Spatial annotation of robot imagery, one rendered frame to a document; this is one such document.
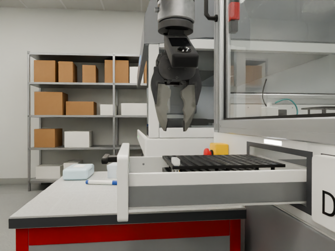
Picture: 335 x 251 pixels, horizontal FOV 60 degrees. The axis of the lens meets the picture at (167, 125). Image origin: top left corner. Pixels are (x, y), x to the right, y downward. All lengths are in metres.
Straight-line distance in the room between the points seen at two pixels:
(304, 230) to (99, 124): 4.40
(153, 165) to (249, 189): 0.29
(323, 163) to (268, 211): 0.26
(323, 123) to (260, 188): 0.15
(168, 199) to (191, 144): 0.96
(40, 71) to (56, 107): 0.57
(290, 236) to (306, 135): 0.21
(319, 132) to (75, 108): 4.13
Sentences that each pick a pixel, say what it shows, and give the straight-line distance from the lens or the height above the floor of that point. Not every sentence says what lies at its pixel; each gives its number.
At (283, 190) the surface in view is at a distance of 0.57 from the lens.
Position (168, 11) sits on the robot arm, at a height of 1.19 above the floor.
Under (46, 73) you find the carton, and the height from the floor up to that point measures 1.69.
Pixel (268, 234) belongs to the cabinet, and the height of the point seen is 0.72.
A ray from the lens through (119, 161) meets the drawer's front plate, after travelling 0.48.
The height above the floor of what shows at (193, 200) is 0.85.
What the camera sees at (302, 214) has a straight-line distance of 0.62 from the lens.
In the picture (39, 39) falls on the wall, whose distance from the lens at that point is 5.24.
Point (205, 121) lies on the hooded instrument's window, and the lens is 1.49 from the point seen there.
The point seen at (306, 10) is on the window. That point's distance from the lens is 0.65.
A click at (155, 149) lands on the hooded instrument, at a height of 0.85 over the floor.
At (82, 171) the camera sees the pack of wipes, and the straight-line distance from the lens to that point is 1.17.
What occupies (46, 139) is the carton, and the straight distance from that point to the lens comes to 4.58.
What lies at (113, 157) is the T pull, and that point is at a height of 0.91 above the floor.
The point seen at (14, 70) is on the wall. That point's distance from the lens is 5.27.
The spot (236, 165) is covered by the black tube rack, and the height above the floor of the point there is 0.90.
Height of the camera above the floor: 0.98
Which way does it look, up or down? 1 degrees down
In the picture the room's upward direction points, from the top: straight up
